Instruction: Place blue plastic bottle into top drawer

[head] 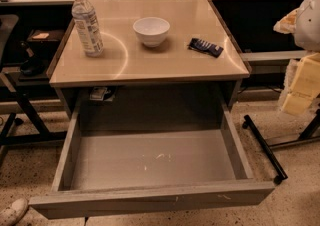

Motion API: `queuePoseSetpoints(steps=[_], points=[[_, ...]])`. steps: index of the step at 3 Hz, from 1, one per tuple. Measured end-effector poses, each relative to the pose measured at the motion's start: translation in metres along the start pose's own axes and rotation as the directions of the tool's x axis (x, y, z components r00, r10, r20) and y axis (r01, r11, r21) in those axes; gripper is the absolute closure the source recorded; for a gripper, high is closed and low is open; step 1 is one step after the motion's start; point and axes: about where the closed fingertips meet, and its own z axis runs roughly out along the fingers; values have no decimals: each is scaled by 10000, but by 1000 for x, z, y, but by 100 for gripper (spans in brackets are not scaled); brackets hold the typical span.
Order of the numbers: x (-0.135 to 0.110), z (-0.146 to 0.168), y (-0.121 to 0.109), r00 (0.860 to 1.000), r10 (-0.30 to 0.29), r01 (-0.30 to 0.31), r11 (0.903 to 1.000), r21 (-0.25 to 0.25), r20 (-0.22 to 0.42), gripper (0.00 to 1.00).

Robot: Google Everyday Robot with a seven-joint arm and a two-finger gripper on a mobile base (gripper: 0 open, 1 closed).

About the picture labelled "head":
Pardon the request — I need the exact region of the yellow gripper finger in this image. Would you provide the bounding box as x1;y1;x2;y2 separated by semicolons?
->
273;9;297;34
281;53;320;115

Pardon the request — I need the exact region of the clear plastic water bottle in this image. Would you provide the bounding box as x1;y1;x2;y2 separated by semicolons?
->
72;0;103;57

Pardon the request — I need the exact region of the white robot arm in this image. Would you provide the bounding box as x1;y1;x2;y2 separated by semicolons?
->
273;0;320;115

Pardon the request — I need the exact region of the grey open top drawer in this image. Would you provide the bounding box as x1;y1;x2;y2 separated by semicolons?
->
30;101;274;219

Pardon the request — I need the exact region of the black metal bar leg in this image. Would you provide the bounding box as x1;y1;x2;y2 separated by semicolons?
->
242;115;288;185

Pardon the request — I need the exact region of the blue snack packet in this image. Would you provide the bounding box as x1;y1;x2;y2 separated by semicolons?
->
188;38;223;58

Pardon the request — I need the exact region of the white ceramic bowl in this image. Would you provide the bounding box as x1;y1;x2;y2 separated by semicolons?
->
133;17;170;47

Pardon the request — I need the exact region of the grey cabinet desk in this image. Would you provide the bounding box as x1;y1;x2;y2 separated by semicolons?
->
50;0;249;111

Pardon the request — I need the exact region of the sticker label under desk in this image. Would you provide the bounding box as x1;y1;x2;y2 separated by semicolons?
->
90;87;115;101

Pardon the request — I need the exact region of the white shoe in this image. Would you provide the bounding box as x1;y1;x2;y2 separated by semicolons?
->
0;198;28;226

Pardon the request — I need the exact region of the black chair frame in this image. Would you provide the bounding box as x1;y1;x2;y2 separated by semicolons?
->
0;14;68;168

